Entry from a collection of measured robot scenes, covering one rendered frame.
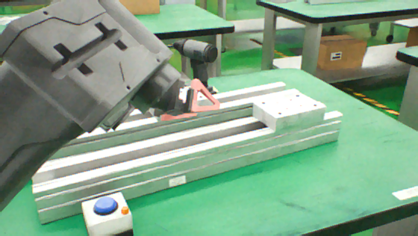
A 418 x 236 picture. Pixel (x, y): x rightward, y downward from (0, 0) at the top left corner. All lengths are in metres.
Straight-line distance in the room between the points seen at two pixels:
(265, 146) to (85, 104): 0.79
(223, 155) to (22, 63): 0.73
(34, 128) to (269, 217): 0.65
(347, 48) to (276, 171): 2.70
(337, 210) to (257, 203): 0.17
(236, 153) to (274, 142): 0.11
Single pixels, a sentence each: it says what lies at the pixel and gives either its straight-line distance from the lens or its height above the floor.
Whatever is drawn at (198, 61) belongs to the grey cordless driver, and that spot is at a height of 0.94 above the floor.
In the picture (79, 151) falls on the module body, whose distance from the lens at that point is 1.02.
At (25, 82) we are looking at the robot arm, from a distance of 0.25.
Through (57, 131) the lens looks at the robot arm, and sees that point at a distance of 0.25.
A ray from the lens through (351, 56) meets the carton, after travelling 3.66.
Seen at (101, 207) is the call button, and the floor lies 0.85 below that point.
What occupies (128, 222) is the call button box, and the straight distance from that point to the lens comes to 0.77.
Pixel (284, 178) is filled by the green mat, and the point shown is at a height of 0.78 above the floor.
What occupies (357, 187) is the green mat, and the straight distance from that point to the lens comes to 0.98.
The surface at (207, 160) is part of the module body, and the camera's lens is 0.92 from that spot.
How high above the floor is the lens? 1.32
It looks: 27 degrees down
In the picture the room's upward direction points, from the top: straight up
